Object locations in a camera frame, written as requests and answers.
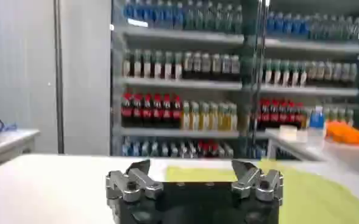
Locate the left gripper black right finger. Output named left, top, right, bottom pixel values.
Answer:
left=230, top=159, right=284, bottom=203

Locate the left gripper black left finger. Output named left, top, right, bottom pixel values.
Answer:
left=105, top=159, right=164, bottom=204

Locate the green cloth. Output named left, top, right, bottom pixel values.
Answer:
left=165, top=160, right=359, bottom=224

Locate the blue-label water bottle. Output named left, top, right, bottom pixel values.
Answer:
left=307, top=105, right=326, bottom=150

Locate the orange cloth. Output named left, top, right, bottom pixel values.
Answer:
left=325, top=121, right=359, bottom=147

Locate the shelf rack with bottles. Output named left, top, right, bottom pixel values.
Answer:
left=110, top=0, right=247, bottom=159
left=246, top=0, right=359, bottom=159

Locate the white side table with clothes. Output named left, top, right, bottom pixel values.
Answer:
left=0, top=128, right=41, bottom=171

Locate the light blue cloth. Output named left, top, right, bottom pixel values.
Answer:
left=0, top=122, right=18, bottom=134

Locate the black wall post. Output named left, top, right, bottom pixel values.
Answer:
left=53, top=0, right=65, bottom=155

